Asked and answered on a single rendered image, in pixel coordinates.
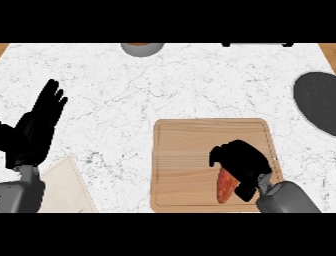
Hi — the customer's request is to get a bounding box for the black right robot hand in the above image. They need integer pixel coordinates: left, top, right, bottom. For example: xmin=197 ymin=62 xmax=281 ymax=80
xmin=208 ymin=139 xmax=274 ymax=203

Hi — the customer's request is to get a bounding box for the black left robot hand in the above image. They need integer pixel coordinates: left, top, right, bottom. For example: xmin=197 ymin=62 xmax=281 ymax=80
xmin=0 ymin=78 xmax=70 ymax=172

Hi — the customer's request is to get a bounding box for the wooden cutting board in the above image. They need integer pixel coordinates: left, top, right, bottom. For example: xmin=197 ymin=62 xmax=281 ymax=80
xmin=149 ymin=117 xmax=286 ymax=214

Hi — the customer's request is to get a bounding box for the dark grey frying pan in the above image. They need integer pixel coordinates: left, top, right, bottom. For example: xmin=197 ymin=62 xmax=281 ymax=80
xmin=292 ymin=71 xmax=336 ymax=152

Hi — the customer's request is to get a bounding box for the beige placemat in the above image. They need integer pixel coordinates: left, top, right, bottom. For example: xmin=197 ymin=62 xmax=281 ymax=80
xmin=36 ymin=155 xmax=98 ymax=214

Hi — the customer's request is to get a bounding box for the grey bowl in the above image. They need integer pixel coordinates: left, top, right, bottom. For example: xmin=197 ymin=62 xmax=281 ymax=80
xmin=119 ymin=42 xmax=166 ymax=58

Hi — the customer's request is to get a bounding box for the black appliance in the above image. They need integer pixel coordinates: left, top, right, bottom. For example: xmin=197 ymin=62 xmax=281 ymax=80
xmin=219 ymin=42 xmax=295 ymax=48

